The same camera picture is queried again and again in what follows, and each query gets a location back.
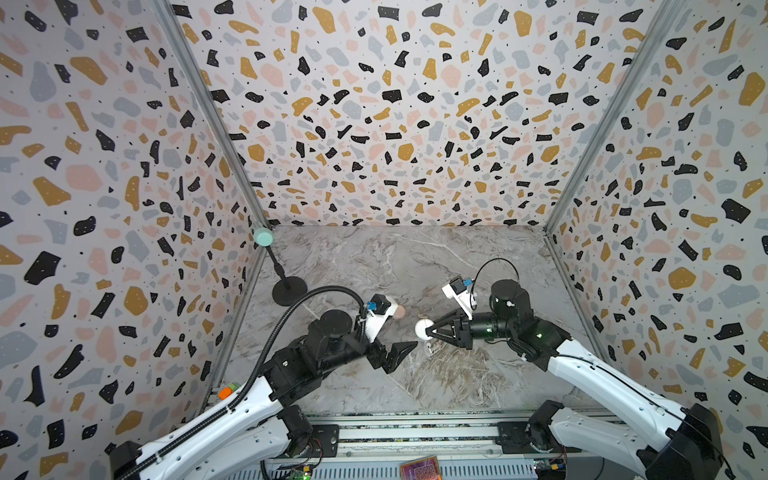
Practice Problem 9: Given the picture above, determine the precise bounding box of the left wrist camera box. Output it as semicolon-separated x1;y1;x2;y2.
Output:
364;294;399;342

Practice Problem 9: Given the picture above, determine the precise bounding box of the right small electronics board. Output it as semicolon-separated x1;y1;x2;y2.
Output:
534;459;567;480

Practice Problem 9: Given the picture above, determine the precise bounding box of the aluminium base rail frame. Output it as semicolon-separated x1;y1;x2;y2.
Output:
161;410;667;480

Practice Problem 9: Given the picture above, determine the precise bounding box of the small electronics board with leds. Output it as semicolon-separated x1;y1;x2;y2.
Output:
285;465;315;480

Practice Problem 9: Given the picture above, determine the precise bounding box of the pink circuit board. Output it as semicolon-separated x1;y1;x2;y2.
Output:
399;456;442;480

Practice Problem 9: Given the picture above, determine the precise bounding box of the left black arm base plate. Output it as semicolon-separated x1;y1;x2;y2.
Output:
281;424;340;459

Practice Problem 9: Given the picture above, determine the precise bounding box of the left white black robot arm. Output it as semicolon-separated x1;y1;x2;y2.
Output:
109;299;417;479

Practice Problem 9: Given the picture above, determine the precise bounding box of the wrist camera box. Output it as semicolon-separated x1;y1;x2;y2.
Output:
442;276;476;320
364;294;399;342

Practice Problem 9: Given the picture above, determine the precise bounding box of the black corrugated cable conduit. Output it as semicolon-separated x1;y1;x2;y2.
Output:
119;285;367;480

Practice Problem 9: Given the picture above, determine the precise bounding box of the microphone stand with green ball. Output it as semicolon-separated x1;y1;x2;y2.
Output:
253;227;308;307

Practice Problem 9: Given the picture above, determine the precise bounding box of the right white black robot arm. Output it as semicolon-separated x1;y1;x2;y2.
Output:
415;278;730;479

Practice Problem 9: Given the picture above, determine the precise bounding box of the orange green connector block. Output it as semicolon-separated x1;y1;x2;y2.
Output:
218;382;240;400

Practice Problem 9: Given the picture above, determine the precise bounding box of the white earbud charging case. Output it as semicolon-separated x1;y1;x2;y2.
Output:
414;319;434;341

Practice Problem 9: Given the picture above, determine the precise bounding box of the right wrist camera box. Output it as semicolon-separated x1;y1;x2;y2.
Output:
442;276;476;320

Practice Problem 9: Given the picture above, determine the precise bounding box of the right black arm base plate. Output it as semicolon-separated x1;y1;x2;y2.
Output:
495;422;559;454

